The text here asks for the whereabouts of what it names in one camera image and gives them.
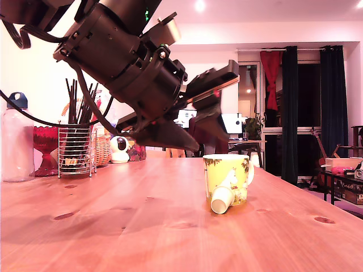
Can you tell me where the cream coffee capsule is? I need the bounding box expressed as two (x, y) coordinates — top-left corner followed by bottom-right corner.
(210, 185), (236, 215)

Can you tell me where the light wooden chair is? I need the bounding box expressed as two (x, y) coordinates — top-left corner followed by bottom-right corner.
(146, 147), (187, 159)

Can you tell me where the black framed computer monitor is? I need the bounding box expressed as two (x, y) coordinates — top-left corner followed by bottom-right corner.
(174, 109), (198, 128)

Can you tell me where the bright white computer monitor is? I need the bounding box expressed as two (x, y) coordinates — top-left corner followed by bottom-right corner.
(221, 113), (244, 135)

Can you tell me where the floral tissue box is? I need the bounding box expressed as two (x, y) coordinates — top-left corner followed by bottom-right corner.
(127, 143), (147, 162)

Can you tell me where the dark red jacket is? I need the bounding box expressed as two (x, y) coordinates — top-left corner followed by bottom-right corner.
(188, 117), (230, 155)

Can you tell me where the green potted plant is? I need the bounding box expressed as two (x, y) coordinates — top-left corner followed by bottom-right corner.
(244, 112), (266, 141)

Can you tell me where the wooden desk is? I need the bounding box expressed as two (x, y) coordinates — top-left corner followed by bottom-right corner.
(226, 138), (268, 171)

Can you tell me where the yellow cartoon print mug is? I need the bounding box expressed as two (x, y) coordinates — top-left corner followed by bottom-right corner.
(202, 154), (255, 207)

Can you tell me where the red stick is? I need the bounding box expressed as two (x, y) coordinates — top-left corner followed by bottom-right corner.
(90, 97), (103, 127)

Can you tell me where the wicker basket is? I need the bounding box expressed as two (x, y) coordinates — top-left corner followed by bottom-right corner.
(61, 99), (113, 167)

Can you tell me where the clear plastic bag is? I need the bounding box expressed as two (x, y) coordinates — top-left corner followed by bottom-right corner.
(96, 90), (117, 134)

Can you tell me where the red curtain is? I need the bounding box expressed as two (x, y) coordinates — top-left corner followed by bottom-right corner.
(259, 48), (284, 111)

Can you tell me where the white curtain rod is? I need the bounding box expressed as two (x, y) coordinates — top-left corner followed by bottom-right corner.
(236, 48), (326, 52)

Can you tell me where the dark curtain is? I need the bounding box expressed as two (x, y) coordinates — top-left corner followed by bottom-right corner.
(319, 45), (349, 158)
(281, 45), (299, 186)

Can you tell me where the red glass footed bowl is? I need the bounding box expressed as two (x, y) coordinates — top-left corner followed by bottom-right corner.
(33, 126), (60, 177)

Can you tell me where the acoustic guitar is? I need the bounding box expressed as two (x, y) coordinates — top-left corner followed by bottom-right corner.
(311, 127), (329, 189)

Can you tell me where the black low table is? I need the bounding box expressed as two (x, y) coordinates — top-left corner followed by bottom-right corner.
(320, 169), (363, 206)

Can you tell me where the pale wooden box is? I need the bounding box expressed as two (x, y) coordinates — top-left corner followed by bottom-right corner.
(325, 157), (363, 171)

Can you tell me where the pink case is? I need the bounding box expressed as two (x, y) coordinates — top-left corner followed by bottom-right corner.
(331, 166), (356, 175)

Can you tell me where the clear bottle with blue cap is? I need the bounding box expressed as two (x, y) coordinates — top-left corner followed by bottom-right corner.
(1, 92), (35, 182)

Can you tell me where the dark wooden shelf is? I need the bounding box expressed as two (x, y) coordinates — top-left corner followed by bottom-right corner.
(351, 125), (363, 150)

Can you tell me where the dark storage trunk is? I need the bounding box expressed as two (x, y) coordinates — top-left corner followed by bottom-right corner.
(340, 181), (363, 205)

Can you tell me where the small white round camera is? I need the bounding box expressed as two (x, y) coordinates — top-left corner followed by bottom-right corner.
(109, 135), (130, 164)

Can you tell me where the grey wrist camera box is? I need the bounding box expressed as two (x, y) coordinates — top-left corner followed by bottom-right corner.
(140, 11), (182, 49)

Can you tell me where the black cable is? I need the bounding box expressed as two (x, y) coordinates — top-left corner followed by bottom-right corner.
(0, 90), (115, 128)
(72, 61), (123, 136)
(0, 15), (69, 50)

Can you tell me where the metal wire rack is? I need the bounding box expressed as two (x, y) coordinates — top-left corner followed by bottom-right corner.
(57, 120), (98, 179)

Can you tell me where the white instant camera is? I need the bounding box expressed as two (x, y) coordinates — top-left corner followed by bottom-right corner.
(353, 160), (363, 180)

